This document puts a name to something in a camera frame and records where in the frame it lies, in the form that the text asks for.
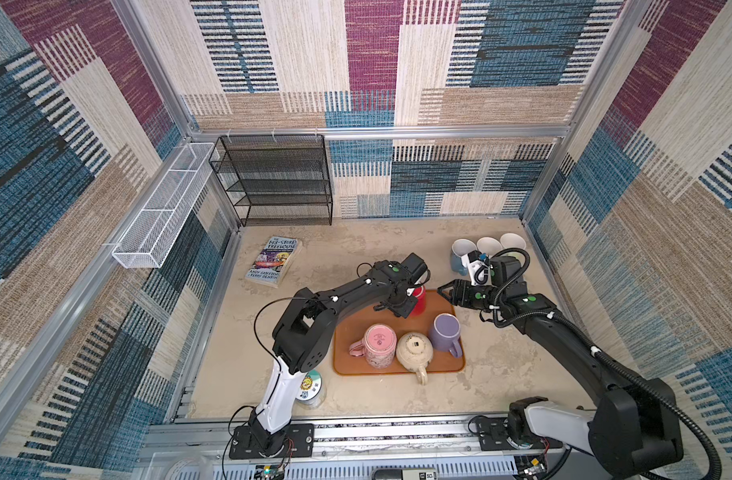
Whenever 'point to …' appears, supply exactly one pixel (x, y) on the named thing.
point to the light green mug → (512, 240)
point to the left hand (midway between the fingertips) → (402, 303)
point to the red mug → (420, 304)
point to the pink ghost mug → (378, 346)
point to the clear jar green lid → (311, 393)
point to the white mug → (489, 245)
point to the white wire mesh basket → (145, 242)
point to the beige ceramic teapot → (415, 352)
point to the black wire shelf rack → (277, 180)
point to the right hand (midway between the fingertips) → (445, 295)
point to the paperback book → (274, 261)
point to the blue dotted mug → (461, 247)
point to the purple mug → (445, 334)
